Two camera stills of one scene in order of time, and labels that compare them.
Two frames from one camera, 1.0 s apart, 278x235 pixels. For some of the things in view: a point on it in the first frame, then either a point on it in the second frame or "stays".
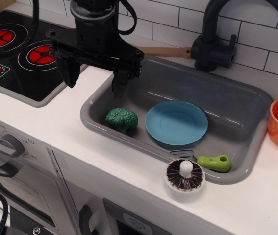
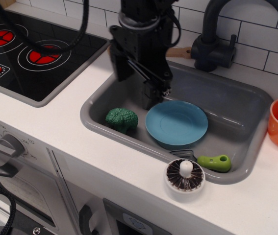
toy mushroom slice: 184,179 stays
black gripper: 95,37 → 150,50
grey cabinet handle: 85,215 stays
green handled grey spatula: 218,163 stays
